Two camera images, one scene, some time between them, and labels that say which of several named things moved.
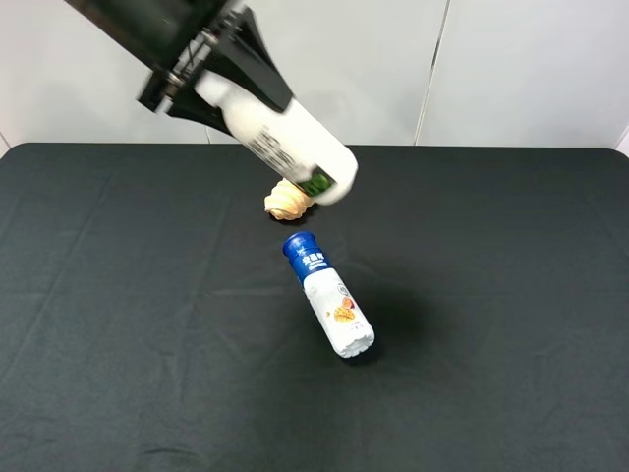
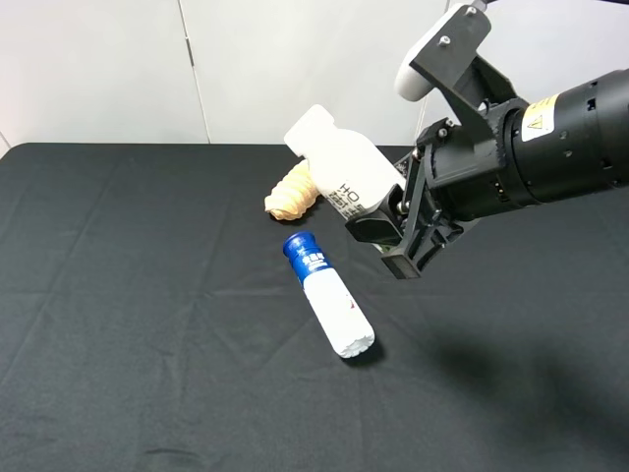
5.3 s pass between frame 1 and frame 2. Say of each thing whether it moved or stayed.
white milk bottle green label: moved
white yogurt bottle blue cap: stayed
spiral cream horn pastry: stayed
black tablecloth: stayed
